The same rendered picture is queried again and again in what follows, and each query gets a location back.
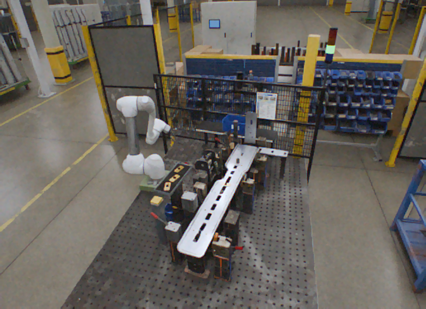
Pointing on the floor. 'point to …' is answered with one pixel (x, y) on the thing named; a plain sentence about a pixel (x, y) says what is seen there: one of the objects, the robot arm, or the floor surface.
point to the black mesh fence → (234, 108)
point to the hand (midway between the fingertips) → (185, 138)
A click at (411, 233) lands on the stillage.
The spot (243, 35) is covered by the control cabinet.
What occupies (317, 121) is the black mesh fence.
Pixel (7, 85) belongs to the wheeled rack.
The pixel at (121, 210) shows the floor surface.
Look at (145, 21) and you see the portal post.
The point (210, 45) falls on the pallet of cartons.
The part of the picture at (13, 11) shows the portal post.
